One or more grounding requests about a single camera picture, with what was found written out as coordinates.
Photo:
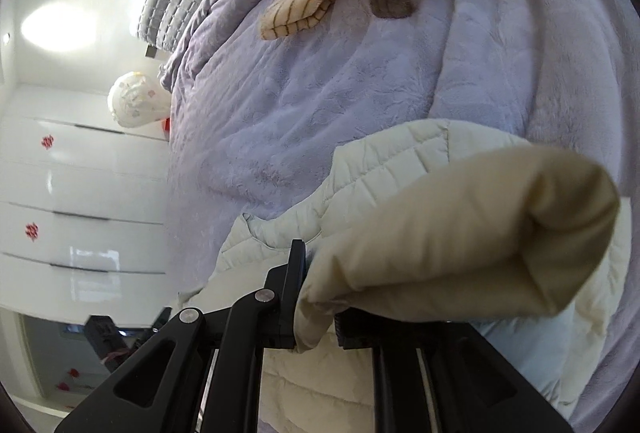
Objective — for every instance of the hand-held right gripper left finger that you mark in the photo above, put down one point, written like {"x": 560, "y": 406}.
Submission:
{"x": 290, "y": 293}

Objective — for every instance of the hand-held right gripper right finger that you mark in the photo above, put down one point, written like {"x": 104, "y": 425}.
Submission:
{"x": 360, "y": 333}

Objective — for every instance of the cream quilted down jacket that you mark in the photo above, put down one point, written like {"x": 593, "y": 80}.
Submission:
{"x": 450, "y": 238}

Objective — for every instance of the lilac plush blanket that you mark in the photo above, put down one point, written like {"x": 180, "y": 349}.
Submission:
{"x": 300, "y": 113}

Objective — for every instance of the red box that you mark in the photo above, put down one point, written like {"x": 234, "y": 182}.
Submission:
{"x": 166, "y": 123}

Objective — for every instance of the white wardrobe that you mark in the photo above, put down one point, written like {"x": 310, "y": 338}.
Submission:
{"x": 75, "y": 183}

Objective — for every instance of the red paper decoration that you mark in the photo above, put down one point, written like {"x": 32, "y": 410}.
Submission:
{"x": 32, "y": 231}
{"x": 47, "y": 141}

